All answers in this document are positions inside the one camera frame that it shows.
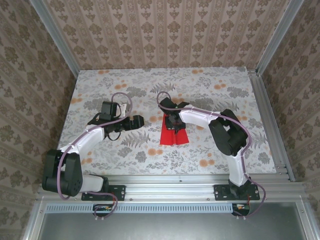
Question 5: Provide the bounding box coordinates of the small electronics board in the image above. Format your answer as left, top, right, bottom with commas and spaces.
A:
92, 203, 113, 217
231, 202, 251, 217

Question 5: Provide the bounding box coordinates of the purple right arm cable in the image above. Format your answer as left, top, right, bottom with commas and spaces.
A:
156, 91, 268, 221

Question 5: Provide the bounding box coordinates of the aluminium base beam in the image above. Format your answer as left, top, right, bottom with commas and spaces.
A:
37, 174, 305, 201

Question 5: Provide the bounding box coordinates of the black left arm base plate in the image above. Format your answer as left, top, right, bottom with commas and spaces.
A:
81, 184, 126, 202

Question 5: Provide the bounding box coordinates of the floral patterned table cover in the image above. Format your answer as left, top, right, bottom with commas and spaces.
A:
49, 66, 279, 176

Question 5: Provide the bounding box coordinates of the grey metal panel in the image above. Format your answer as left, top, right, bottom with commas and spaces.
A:
22, 201, 320, 240

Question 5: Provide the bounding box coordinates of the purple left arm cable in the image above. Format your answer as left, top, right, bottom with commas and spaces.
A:
56, 91, 133, 222

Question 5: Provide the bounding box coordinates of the aluminium frame post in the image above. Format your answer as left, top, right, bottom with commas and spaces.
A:
255, 0, 305, 76
29, 0, 80, 78

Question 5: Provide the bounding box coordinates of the grey slotted cable duct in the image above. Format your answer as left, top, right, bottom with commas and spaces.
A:
46, 202, 235, 214

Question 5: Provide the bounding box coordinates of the aluminium side rail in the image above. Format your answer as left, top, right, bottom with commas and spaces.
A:
247, 69, 296, 182

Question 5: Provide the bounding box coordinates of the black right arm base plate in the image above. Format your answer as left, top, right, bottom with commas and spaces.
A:
213, 184, 261, 201

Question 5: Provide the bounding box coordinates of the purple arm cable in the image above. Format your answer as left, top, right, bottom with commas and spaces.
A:
56, 91, 133, 222
156, 91, 268, 221

